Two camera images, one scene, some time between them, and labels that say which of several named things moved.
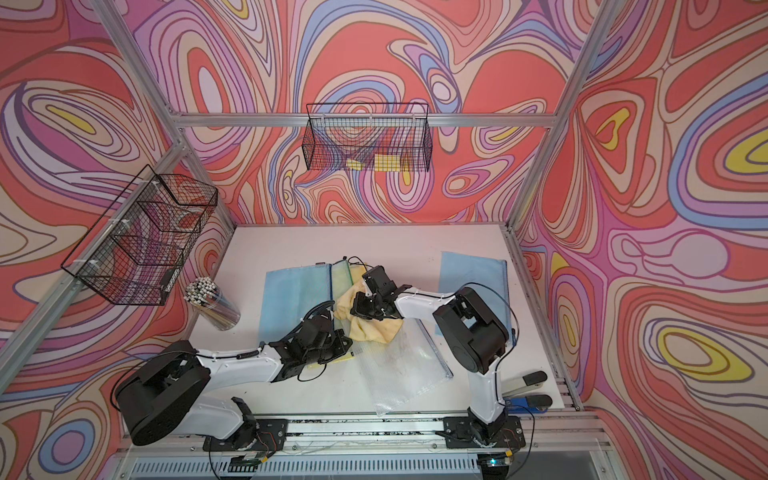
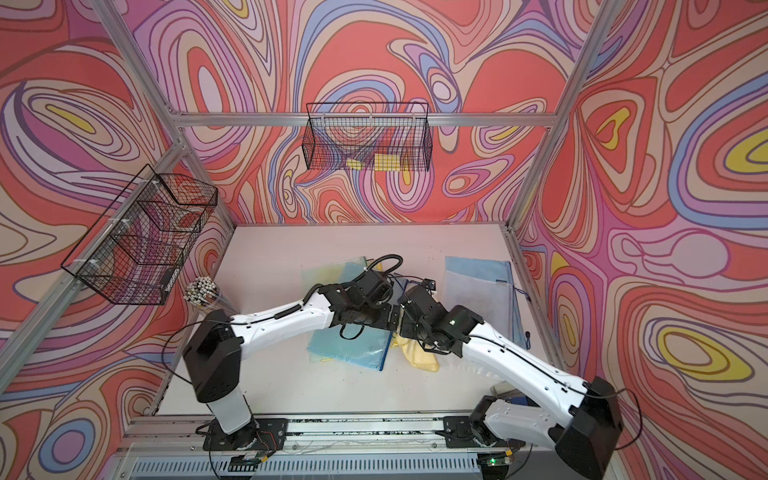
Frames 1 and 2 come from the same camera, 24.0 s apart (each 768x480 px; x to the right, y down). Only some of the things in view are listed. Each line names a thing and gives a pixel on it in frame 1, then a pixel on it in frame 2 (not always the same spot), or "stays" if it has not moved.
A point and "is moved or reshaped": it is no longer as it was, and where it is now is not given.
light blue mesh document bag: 486,276 is moved or reshaped
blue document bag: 289,294 to 367,350
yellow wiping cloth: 364,328 is moved or reshaped
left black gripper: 338,336 to 386,322
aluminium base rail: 417,448 stays
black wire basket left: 136,247 stays
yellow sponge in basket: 382,163 stays
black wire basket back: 368,137 stays
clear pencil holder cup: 211,301 stays
